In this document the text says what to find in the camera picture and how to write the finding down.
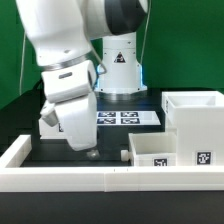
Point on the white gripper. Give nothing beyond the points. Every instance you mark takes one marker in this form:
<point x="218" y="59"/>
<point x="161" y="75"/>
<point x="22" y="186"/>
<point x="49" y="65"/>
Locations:
<point x="78" y="120"/>

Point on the white drawer box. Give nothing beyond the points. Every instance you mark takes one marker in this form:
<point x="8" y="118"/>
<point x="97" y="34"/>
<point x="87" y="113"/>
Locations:
<point x="151" y="149"/>
<point x="48" y="132"/>

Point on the white front drawer box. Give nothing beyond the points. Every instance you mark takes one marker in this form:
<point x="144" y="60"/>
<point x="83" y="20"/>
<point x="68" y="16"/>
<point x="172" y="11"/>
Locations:
<point x="151" y="149"/>

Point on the white drawer cabinet frame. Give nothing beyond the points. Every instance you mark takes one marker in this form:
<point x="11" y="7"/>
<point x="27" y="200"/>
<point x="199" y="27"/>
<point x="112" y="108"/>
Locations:
<point x="197" y="117"/>

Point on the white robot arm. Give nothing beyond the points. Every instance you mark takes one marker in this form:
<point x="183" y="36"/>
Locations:
<point x="61" y="32"/>

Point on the white marker tag sheet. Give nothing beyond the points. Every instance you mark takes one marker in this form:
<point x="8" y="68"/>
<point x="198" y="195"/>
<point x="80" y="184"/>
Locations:
<point x="127" y="118"/>

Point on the white workspace border frame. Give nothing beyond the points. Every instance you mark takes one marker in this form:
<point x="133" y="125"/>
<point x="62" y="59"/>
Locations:
<point x="15" y="178"/>

